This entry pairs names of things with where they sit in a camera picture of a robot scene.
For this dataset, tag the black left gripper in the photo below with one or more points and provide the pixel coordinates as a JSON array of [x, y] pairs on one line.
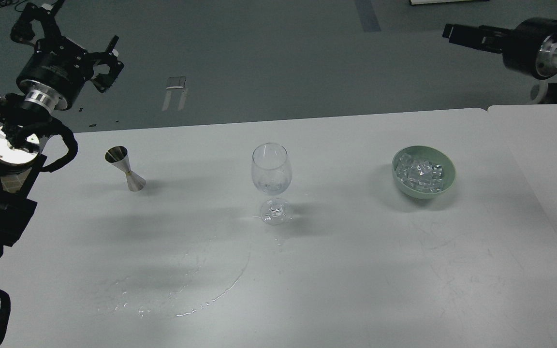
[[51, 72]]

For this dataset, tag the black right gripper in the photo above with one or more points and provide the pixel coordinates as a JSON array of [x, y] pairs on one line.
[[530, 48]]

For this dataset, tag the steel cocktail jigger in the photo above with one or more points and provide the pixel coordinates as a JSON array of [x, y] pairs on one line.
[[119, 157]]

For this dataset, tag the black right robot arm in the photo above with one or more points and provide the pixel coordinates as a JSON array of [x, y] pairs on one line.
[[530, 48]]

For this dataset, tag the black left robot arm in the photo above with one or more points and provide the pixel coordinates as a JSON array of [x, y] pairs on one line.
[[32, 140]]

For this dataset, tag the clear ice cubes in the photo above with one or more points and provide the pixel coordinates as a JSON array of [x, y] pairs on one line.
[[420, 174]]

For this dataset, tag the clear wine glass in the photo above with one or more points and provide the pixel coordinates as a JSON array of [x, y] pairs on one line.
[[271, 174]]

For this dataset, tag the green bowl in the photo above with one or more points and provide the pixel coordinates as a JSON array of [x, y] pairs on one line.
[[433, 155]]

